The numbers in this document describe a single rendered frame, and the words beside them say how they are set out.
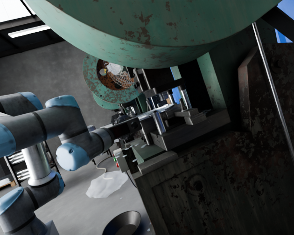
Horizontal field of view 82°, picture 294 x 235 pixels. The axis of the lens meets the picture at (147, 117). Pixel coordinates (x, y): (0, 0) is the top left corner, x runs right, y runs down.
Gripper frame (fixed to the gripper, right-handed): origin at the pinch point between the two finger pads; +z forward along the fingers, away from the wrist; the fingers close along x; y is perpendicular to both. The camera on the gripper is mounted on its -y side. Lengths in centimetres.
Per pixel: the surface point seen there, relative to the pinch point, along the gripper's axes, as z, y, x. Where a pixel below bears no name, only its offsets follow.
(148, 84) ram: 9.5, -7.9, -13.2
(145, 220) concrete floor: 34, 43, 78
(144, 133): 5.8, 0.8, 7.0
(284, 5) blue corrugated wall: 100, -90, -35
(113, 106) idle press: 253, 187, -22
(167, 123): 8.4, -10.5, 6.3
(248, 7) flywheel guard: -10, -47, -19
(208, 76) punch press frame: 19.4, -32.3, -7.0
